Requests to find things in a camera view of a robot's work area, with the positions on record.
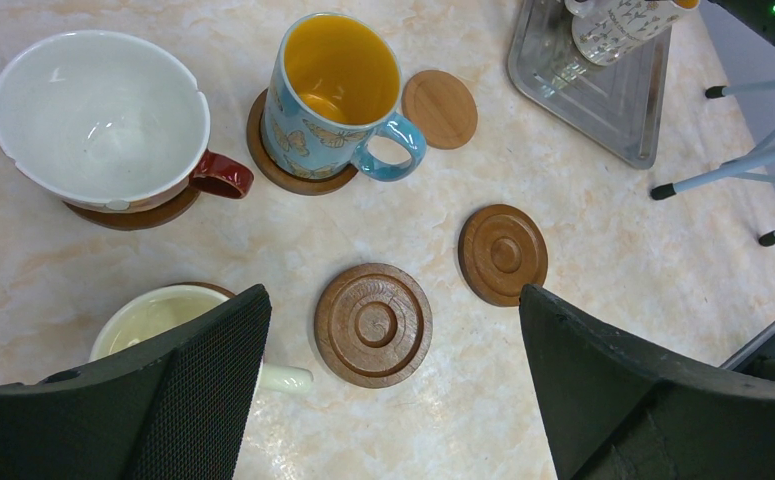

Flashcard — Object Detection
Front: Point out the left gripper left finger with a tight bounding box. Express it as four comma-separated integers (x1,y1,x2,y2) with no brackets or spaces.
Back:
0,284,272,479

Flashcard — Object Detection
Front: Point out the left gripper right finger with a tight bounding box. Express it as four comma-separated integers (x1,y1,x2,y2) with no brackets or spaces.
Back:
519,284,775,479

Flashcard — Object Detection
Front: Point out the cream ribbed mug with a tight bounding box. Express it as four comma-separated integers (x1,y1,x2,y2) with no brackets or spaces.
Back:
89,283,314,394

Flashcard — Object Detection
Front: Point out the dark wooden coaster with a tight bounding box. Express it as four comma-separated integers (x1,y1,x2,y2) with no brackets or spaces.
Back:
314,263,433,389
65,187,200,231
179,282,235,299
246,89,358,196
458,204,549,307

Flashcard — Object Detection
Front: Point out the white and brown cup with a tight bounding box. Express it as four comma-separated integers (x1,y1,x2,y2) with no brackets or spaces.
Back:
0,30,254,214

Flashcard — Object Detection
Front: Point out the light blue music stand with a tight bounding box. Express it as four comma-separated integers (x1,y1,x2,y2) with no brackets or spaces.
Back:
649,62,775,249

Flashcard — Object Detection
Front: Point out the blue butterfly mug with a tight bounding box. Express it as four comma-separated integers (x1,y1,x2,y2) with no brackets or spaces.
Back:
261,12,427,182

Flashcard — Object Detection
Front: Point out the light wooden coaster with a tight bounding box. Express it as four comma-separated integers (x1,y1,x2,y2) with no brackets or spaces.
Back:
401,69,478,150

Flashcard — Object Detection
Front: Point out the floral mug yellow inside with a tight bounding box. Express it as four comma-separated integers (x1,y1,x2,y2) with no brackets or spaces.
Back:
564,0,700,66

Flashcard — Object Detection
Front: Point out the metal tray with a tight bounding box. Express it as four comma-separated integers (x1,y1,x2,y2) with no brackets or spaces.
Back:
507,1,671,170

